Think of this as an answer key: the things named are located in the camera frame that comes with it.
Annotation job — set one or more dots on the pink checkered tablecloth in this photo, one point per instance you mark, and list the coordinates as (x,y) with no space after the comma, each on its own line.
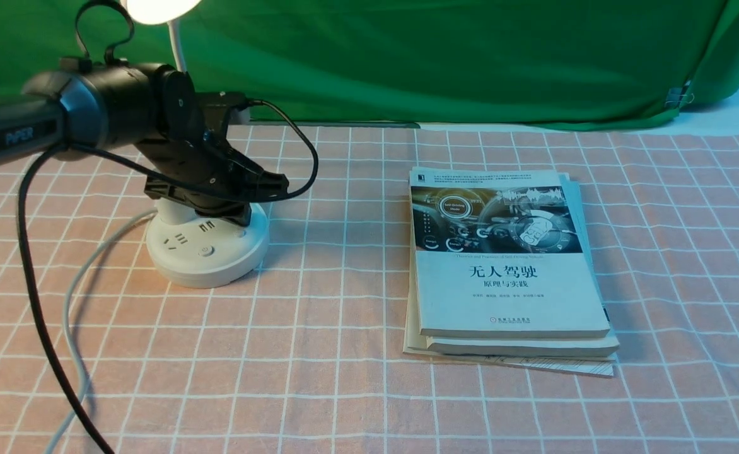
(305,355)

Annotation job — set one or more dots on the white desk lamp with sockets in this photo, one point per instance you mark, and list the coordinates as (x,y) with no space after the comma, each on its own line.
(192,251)

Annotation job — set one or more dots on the metal binder clip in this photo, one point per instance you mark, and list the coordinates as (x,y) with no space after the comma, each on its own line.
(679,96)

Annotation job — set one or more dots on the green backdrop cloth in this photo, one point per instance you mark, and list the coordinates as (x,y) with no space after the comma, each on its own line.
(568,65)

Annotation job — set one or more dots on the white self-driving textbook on top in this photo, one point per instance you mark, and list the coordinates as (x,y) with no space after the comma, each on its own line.
(502,284)

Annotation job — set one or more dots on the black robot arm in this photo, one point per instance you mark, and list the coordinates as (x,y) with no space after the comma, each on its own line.
(154,108)

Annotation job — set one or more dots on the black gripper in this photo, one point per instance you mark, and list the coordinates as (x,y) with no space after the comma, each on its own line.
(211,163)

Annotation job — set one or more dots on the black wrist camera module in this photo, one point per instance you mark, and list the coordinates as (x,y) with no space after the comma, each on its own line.
(223,109)

